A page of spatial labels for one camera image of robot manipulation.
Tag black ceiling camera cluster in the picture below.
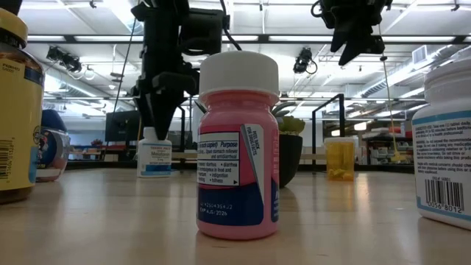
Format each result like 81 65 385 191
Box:
46 46 83 74

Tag green succulent plants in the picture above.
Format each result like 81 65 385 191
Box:
271 101 306 136

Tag wooden background desk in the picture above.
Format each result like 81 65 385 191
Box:
68 144 107 163

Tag pink medicine bottle white cap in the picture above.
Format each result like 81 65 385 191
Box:
196 50 280 241

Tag black frame wooden shelf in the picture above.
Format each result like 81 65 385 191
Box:
171 93 346 176

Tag Tums bottle blue cap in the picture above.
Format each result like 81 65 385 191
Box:
35 109 71 183

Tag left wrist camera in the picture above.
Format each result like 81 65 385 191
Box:
180 7 231 56

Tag black hanging cable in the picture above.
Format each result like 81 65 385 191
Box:
112 17 138 113

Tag black overhead frame bar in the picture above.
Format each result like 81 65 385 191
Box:
27 34 471 46

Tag small white medicine bottle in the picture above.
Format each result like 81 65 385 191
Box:
136 127 173 179

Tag black overhead camera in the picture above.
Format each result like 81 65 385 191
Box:
293 46 319 75

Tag black plant pot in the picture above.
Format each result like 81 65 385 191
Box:
278 132 304 188

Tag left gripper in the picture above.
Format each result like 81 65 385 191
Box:
131 20 199 141

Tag black computer monitor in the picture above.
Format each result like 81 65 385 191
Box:
105 110 143 143

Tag yellow hanging cable with tag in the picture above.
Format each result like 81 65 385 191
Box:
378 24 406 163

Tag amber bottle yellow label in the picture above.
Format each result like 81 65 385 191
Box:
0 7 46 205

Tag large white bottle with barcode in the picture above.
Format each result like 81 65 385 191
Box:
411 58 471 231

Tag storage shelving with red bins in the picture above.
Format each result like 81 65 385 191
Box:
362 124 415 166

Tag yellow translucent pill bottle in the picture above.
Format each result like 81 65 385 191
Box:
324 137 357 182

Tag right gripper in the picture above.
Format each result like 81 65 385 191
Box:
319 0 392 67

